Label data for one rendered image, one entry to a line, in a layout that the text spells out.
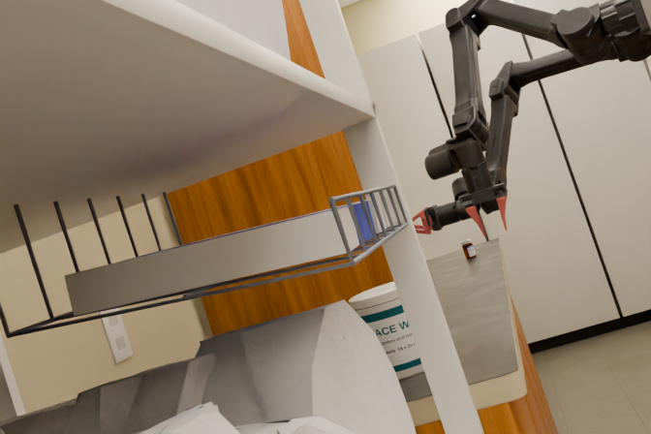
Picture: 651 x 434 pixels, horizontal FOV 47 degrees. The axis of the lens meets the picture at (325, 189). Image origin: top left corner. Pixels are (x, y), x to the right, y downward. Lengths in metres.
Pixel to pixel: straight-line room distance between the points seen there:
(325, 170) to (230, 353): 1.08
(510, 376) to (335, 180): 0.77
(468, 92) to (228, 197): 0.62
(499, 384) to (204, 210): 0.95
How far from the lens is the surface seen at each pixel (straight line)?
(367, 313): 1.31
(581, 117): 4.96
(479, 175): 1.65
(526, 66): 2.32
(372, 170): 0.96
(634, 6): 1.70
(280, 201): 1.80
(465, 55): 1.88
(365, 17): 5.54
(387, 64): 5.01
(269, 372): 0.68
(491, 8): 1.96
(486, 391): 1.17
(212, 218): 1.86
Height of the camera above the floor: 1.24
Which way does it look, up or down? 2 degrees up
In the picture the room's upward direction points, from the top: 19 degrees counter-clockwise
